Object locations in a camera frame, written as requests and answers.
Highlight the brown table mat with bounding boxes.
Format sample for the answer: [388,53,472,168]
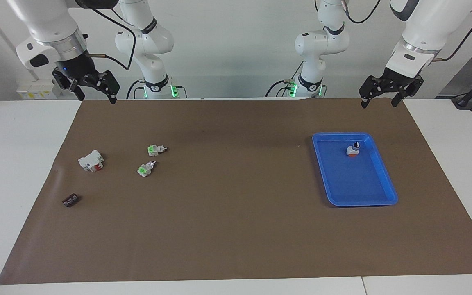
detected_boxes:
[0,98,472,285]

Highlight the white red circuit breaker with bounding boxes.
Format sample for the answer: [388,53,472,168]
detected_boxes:
[78,150,104,173]

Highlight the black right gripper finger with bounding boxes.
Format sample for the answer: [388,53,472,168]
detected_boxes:
[93,70,120,104]
[52,70,86,102]

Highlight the blue plastic tray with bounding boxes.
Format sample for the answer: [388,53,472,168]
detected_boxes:
[312,132,398,207]

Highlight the white wall socket box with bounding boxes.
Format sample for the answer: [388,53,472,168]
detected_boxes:
[16,79,62,100]

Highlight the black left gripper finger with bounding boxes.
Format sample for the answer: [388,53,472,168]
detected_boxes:
[391,78,424,108]
[358,76,388,109]

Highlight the black base cable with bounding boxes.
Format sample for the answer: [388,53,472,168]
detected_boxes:
[126,80,146,100]
[265,61,304,98]

